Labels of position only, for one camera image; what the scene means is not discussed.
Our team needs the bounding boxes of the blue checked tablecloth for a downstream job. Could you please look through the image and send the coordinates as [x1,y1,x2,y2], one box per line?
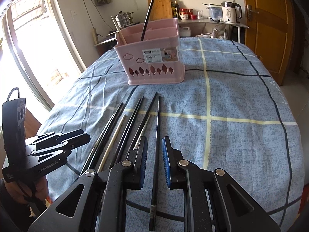
[36,37,303,232]

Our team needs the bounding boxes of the dark oil bottle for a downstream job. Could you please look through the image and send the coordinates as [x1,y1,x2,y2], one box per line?
[172,1,181,20]

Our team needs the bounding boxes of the metal corner table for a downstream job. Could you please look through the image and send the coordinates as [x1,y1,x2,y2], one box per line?
[179,18,249,44]

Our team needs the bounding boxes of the brown wooden door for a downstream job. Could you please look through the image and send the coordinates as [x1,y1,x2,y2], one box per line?
[241,0,296,86]

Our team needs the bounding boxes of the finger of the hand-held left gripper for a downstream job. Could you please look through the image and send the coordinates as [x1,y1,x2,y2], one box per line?
[34,130,85,148]
[30,133,91,163]

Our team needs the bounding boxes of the plastic bags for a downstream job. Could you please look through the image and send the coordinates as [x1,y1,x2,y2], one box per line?
[212,24,228,40]

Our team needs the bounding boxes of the metal door handle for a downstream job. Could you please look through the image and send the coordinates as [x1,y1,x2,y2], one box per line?
[246,4,260,21]

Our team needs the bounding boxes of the steel steamer pot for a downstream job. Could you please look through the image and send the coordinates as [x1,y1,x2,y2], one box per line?
[114,11,134,27]

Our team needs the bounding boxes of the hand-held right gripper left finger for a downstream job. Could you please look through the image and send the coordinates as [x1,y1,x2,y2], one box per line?
[28,136,148,232]

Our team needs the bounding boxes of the white electric kettle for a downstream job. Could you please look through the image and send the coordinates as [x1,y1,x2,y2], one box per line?
[222,2,242,24]

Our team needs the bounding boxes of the person's left hand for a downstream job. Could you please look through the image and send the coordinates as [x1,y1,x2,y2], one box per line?
[5,176,49,205]

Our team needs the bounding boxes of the pink utensil basket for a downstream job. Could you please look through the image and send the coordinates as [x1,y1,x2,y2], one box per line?
[114,18,186,85]

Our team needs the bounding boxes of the light wooden chopstick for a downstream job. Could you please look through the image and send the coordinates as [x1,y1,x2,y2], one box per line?
[98,115,127,173]
[111,16,127,45]

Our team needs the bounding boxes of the black chopstick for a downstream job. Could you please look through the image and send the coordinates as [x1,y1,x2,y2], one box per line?
[132,113,151,150]
[79,102,123,176]
[150,95,161,225]
[113,97,145,167]
[132,92,158,150]
[110,98,142,168]
[83,103,126,172]
[141,0,155,40]

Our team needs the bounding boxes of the metal stove shelf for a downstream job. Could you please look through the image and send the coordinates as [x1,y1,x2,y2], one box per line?
[94,37,117,56]

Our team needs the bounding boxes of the bamboo cutting board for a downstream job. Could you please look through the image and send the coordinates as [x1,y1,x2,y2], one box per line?
[147,0,172,21]

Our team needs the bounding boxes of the thin wall cable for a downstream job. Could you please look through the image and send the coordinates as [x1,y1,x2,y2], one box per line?
[79,0,108,37]

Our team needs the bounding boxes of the white plastic jug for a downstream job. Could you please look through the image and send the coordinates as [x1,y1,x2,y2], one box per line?
[179,26,192,38]

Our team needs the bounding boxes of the brown wooden furniture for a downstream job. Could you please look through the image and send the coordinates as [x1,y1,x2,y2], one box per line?
[24,107,42,138]

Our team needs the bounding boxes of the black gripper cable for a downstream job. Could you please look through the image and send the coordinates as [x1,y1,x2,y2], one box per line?
[6,88,22,102]

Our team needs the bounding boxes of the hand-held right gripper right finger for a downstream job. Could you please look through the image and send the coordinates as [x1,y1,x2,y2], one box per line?
[162,136,282,232]

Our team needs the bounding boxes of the water filter pitcher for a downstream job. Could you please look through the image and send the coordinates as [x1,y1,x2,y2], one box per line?
[206,4,224,22]

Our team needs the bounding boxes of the window frame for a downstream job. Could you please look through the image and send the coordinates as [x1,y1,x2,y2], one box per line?
[0,0,88,136]

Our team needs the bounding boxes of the person's left forearm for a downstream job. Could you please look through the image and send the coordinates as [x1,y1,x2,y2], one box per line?
[0,179,32,232]

